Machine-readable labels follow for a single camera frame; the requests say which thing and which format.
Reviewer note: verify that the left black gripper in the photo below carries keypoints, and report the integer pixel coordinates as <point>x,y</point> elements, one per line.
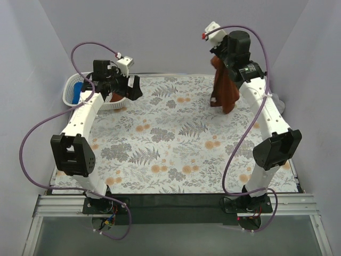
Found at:
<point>130,85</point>

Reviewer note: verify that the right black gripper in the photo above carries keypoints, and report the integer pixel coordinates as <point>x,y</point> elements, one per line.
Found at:
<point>222,53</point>

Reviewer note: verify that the brown towel pile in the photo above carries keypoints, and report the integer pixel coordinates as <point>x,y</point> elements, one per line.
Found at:
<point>225,93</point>

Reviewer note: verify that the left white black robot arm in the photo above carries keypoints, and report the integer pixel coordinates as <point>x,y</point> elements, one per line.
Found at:
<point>72,153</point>

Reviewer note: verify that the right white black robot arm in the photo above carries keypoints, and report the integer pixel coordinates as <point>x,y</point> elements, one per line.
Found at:
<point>280,141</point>

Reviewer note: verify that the left blue rolled towel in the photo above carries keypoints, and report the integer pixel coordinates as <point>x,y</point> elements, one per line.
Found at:
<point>77,90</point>

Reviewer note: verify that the floral patterned table mat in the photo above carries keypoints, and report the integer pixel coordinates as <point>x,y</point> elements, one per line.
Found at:
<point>171,140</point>

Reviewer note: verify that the white perforated plastic basket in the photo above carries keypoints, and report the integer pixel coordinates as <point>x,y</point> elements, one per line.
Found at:
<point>68,95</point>

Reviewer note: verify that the grey cloth in corner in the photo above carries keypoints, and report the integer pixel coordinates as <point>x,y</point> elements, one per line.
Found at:
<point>279,103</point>

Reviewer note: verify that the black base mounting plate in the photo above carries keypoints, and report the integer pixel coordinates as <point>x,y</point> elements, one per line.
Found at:
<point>177,208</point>

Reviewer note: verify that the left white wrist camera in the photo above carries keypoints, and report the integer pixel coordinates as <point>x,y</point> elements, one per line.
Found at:
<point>124,65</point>

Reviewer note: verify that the aluminium frame rail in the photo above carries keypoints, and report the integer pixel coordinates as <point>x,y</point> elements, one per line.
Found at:
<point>72,205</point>

